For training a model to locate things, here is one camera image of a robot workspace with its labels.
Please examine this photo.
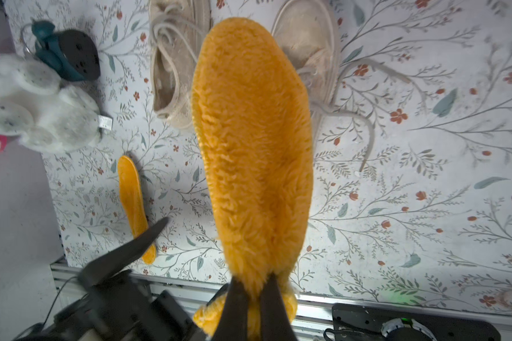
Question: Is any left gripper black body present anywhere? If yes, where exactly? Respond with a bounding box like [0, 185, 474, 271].
[46, 271, 205, 340]

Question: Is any beige lace sneaker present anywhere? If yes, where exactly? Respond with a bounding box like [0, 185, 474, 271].
[149, 0, 211, 129]
[271, 0, 375, 170]

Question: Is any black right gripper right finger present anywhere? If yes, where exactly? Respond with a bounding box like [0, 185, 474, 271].
[260, 274, 297, 341]

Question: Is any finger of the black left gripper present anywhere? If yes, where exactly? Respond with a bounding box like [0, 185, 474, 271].
[78, 217, 169, 287]

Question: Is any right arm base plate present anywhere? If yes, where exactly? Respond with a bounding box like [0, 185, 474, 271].
[323, 303, 501, 341]

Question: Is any white fluffy plush dog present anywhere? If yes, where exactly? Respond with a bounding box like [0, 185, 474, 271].
[0, 53, 102, 153]

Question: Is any yellow insole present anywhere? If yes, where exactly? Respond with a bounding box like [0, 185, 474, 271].
[117, 156, 157, 264]
[191, 16, 315, 338]

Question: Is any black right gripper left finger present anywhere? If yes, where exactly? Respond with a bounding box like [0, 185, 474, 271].
[212, 278, 249, 341]

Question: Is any teal handheld device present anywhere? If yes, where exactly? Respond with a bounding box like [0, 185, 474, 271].
[19, 20, 101, 82]

